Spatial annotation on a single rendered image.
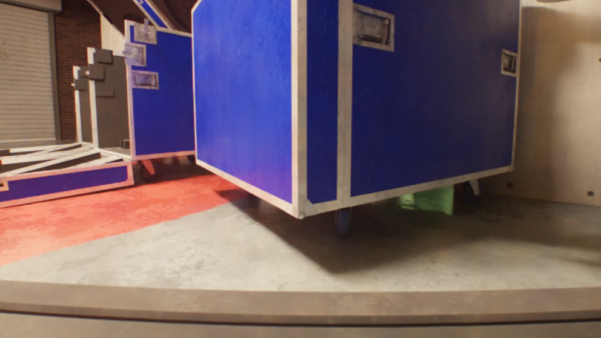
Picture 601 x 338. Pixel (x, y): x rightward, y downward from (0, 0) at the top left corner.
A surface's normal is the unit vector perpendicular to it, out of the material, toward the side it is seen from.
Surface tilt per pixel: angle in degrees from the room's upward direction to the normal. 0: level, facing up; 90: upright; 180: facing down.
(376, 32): 90
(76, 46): 90
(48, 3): 90
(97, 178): 90
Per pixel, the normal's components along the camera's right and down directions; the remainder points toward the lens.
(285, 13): -0.85, 0.06
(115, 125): 0.75, 0.07
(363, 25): 0.54, 0.08
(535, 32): -0.59, 0.08
